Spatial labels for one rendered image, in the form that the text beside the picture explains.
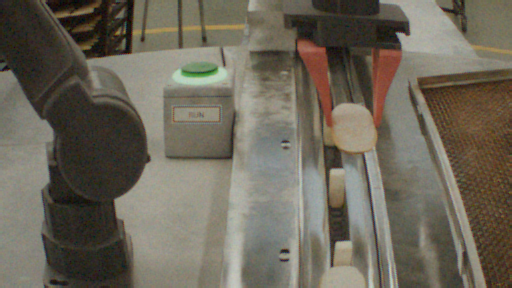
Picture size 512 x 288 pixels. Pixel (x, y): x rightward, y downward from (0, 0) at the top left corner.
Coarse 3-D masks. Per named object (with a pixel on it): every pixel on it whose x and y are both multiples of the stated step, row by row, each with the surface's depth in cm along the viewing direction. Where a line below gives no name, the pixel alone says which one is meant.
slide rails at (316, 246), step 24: (336, 48) 125; (336, 72) 114; (312, 96) 106; (336, 96) 106; (312, 120) 99; (312, 144) 92; (312, 168) 87; (360, 168) 87; (312, 192) 82; (360, 192) 82; (312, 216) 78; (360, 216) 77; (312, 240) 74; (360, 240) 73; (312, 264) 70; (360, 264) 69
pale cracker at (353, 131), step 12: (336, 108) 76; (348, 108) 76; (360, 108) 76; (336, 120) 74; (348, 120) 73; (360, 120) 73; (372, 120) 74; (336, 132) 72; (348, 132) 71; (360, 132) 71; (372, 132) 71; (336, 144) 71; (348, 144) 70; (360, 144) 70; (372, 144) 70
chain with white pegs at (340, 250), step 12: (324, 120) 94; (324, 132) 94; (324, 144) 95; (324, 156) 92; (336, 156) 92; (336, 168) 90; (336, 180) 81; (336, 192) 81; (336, 204) 82; (336, 216) 80; (336, 228) 78; (336, 240) 76; (336, 252) 68; (348, 252) 68; (336, 264) 68; (348, 264) 68
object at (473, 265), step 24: (480, 72) 96; (504, 72) 96; (432, 96) 94; (480, 96) 92; (504, 96) 91; (432, 120) 87; (456, 120) 87; (432, 144) 81; (456, 144) 81; (504, 144) 78; (456, 168) 76; (480, 168) 75; (504, 168) 73; (456, 192) 71; (504, 192) 68; (456, 216) 65; (504, 240) 61; (480, 264) 58
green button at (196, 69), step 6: (186, 66) 97; (192, 66) 97; (198, 66) 97; (204, 66) 97; (210, 66) 97; (216, 66) 97; (180, 72) 97; (186, 72) 96; (192, 72) 96; (198, 72) 95; (204, 72) 96; (210, 72) 96; (216, 72) 96
